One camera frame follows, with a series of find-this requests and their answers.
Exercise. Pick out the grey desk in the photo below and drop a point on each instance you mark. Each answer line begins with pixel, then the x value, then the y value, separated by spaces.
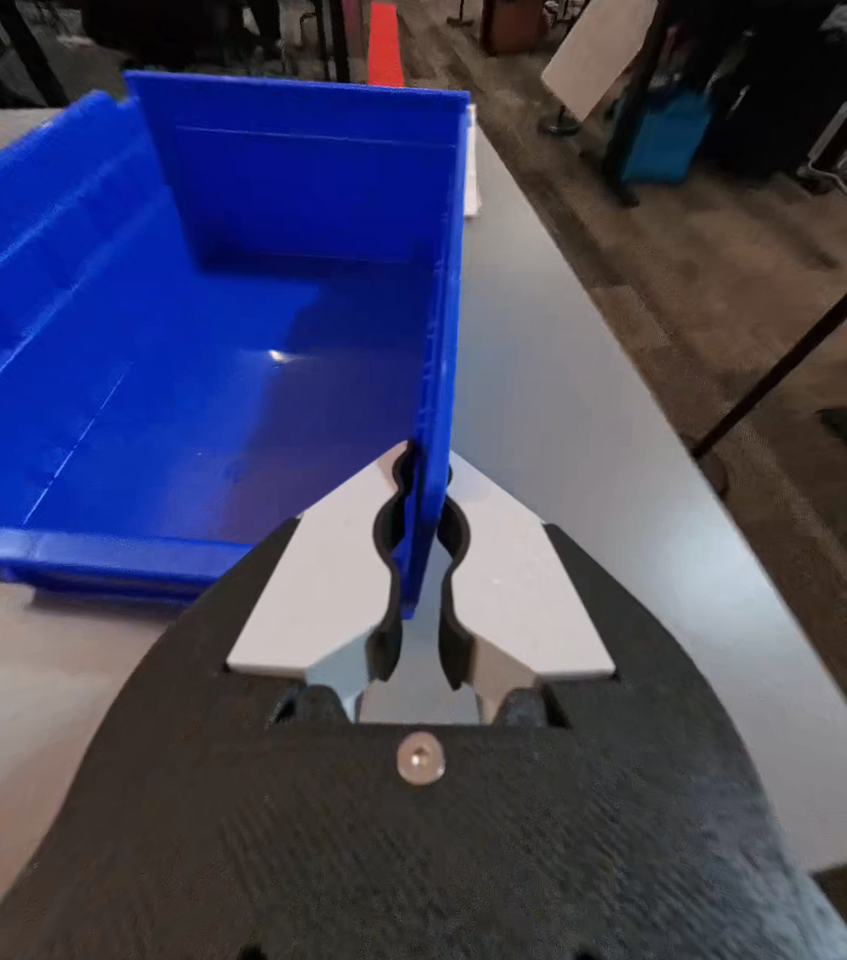
pixel 581 412

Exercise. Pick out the orange traffic cone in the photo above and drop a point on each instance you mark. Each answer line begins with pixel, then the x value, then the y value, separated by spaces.
pixel 386 45

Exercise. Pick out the teal blue bag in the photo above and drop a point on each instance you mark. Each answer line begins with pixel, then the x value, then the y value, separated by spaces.
pixel 667 139

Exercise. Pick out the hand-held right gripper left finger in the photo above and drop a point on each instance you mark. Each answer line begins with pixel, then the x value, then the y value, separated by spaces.
pixel 303 600

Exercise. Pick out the blue plastic bin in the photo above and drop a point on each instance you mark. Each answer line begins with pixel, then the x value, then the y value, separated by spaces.
pixel 206 337

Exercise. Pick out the white tilted board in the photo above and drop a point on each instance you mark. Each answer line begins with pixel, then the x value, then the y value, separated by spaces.
pixel 596 52

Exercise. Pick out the black slanted pole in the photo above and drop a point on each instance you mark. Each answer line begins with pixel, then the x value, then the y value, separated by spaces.
pixel 806 337

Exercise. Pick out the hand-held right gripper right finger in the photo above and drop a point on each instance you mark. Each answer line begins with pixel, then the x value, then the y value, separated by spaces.
pixel 528 600

